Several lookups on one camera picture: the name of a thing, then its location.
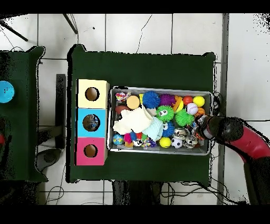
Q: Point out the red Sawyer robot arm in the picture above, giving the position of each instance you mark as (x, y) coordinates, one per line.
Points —
(236, 133)

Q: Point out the blue round bowl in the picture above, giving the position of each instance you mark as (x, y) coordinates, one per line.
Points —
(5, 91)

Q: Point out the dark grey stand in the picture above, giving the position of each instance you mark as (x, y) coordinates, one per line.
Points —
(61, 110)

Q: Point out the clear mesh bin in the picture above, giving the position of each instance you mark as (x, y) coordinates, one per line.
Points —
(126, 148)

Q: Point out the blue spiky ball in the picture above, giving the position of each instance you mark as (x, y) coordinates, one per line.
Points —
(150, 99)

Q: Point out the clear plastic bottle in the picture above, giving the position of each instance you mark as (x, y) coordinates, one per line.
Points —
(91, 122)

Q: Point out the wooden box with three holes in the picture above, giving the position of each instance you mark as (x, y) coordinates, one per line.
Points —
(99, 114)

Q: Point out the black stand leg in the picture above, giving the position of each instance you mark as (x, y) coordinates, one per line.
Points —
(14, 33)
(71, 24)

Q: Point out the dark green side table cloth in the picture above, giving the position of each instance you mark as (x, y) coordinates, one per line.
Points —
(25, 148)

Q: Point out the yellow ball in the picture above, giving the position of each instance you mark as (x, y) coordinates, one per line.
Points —
(199, 101)
(165, 142)

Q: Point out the purple spiky ball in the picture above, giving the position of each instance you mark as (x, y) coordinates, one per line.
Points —
(167, 99)

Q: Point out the white baseball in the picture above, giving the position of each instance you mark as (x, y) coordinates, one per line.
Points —
(193, 108)

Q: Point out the mint green knitted cloth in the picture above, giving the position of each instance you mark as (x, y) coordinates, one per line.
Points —
(154, 129)

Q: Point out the pale yellow knitted cloth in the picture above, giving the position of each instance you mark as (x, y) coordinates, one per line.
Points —
(131, 120)

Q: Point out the orange round disc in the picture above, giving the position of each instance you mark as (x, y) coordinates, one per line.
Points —
(133, 102)

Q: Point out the green spiky ball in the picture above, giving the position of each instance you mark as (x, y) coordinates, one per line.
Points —
(184, 117)

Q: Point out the green fuzzy ball with eyes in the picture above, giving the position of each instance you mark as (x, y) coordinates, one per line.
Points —
(164, 113)

